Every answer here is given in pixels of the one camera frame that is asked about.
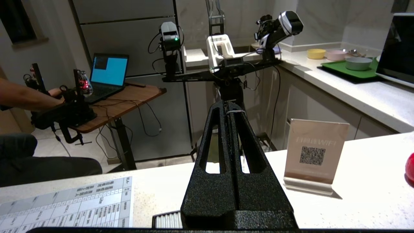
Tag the grey device green light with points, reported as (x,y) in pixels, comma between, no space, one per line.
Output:
(169,35)

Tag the silver microwave oven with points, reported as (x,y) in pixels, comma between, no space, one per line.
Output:
(399,48)

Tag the black teleoperation rig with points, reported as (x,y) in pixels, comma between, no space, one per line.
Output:
(69,110)

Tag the white printed sheet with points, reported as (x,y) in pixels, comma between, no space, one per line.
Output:
(71,207)

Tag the pink bowl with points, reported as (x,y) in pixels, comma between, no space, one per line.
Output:
(335,55)

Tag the beige QR code sign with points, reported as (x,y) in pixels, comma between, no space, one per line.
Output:
(315,152)

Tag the brown wooden desk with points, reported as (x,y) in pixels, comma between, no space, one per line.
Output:
(129,100)

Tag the man in black shirt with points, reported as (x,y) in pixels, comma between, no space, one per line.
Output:
(32,168)

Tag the grey green bowl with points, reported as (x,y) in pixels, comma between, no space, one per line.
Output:
(358,63)

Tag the yellow bowl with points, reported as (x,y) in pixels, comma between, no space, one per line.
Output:
(316,53)

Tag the white kitchen cabinet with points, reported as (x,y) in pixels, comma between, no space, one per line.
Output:
(307,103)

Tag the dark window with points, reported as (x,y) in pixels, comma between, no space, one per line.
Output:
(16,19)

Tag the purple plate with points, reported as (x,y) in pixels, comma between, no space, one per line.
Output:
(275,50)

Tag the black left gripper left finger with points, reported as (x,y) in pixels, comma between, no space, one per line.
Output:
(207,194)

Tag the red tomato toy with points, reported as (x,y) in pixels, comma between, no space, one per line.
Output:
(410,168)

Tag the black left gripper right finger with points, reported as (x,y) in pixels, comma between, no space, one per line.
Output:
(258,194)

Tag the open black laptop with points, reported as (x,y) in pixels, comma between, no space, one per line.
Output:
(108,72)

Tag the green mat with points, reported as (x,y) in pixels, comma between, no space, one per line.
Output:
(339,68)

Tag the grey refrigerator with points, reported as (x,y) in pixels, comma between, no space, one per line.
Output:
(129,32)

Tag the black white camera device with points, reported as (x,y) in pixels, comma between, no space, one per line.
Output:
(281,29)

